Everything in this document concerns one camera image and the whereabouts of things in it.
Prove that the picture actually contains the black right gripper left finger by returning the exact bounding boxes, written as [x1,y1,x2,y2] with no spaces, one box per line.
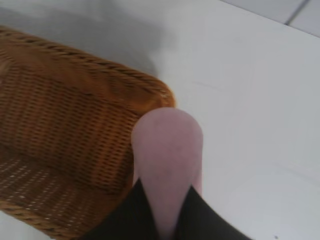
[83,178,161,240]

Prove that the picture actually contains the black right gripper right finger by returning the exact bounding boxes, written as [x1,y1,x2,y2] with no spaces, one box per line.
[173,185,232,240]

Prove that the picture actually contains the pink toy peach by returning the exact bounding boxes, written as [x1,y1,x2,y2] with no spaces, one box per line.
[130,108,205,240]

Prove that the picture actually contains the brown woven wicker basket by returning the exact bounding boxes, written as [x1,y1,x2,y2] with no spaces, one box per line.
[0,25,178,240]

